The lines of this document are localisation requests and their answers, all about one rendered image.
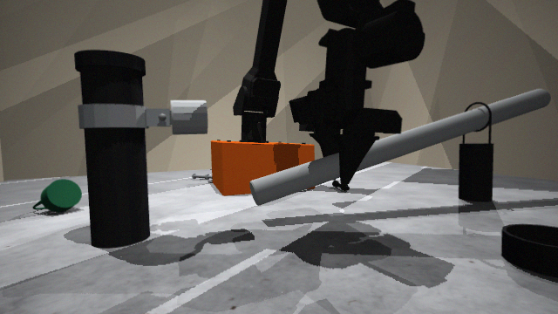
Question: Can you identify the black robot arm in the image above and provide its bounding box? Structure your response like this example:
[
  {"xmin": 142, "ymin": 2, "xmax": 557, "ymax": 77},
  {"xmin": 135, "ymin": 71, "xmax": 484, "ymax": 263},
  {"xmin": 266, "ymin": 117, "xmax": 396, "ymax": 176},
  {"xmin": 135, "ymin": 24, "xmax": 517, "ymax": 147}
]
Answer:
[{"xmin": 233, "ymin": 0, "xmax": 425, "ymax": 143}]

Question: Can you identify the green mug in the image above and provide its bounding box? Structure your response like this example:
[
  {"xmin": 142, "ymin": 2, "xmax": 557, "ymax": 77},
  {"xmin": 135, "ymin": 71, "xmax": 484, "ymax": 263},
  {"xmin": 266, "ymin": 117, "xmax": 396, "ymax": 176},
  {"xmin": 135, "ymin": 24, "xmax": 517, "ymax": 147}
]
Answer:
[{"xmin": 33, "ymin": 179, "xmax": 82, "ymax": 213}]

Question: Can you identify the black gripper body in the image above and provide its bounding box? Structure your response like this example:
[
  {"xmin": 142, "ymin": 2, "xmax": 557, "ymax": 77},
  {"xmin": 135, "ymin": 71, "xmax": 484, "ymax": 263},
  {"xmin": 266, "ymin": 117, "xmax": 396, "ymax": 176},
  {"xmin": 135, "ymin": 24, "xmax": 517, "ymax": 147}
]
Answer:
[{"xmin": 299, "ymin": 70, "xmax": 403, "ymax": 136}]

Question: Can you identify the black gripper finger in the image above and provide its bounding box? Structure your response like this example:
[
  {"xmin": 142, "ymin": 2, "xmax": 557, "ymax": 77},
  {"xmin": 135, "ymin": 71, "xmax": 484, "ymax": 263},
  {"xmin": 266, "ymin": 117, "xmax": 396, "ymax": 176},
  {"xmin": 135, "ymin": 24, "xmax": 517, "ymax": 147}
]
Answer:
[
  {"xmin": 309, "ymin": 133, "xmax": 339, "ymax": 157},
  {"xmin": 331, "ymin": 134, "xmax": 379, "ymax": 185}
]

